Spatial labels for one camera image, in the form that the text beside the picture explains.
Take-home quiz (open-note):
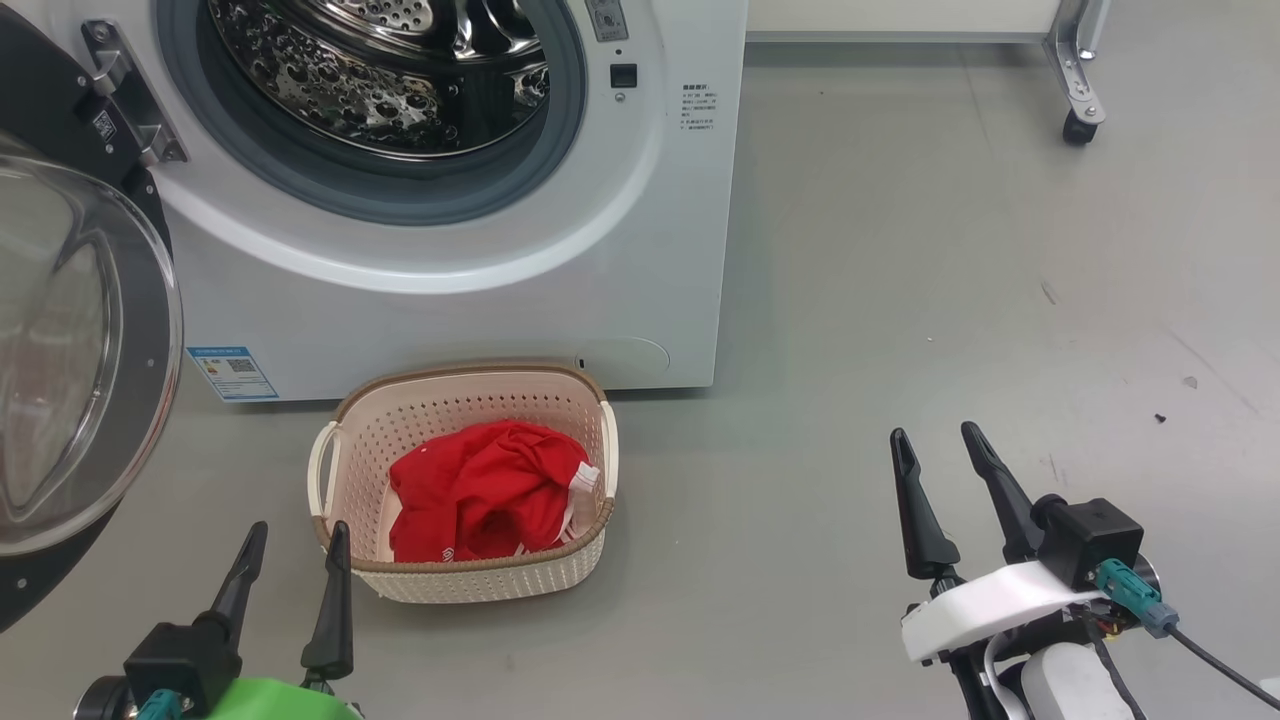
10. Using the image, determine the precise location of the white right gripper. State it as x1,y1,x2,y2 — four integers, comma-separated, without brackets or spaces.
890,421,1111,720

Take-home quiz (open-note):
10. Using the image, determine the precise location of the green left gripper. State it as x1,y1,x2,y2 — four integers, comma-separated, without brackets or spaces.
195,520,366,720

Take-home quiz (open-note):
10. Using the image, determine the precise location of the red white-striped garment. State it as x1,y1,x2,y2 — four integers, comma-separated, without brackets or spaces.
388,420,603,564

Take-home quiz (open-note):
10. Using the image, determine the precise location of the grey washing machine door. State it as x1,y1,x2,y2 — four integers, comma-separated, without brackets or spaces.
0,10,186,633

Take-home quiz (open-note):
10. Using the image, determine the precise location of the cream perforated laundry basket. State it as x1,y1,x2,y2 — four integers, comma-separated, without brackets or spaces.
307,362,620,605

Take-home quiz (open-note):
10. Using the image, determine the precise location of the white front-load washing machine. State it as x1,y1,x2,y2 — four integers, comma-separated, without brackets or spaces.
0,0,749,403

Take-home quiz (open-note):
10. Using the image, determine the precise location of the white partition panel on casters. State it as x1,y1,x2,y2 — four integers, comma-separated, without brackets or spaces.
745,0,1113,146

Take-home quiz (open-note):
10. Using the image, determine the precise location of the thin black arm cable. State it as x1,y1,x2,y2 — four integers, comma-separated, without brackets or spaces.
1085,610,1151,720

